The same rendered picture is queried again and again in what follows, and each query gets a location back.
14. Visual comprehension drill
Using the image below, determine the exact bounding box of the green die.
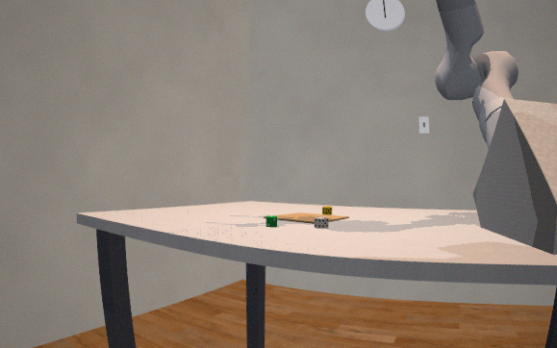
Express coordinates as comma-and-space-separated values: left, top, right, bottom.
266, 215, 277, 227

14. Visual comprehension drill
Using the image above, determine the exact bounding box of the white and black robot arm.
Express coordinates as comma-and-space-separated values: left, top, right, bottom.
435, 0, 519, 149

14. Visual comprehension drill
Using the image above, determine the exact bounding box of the grey die with black pips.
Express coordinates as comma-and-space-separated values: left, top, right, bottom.
315, 216, 329, 229

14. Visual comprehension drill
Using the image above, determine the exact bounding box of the orange mat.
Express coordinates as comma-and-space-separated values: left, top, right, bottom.
277, 212, 349, 224

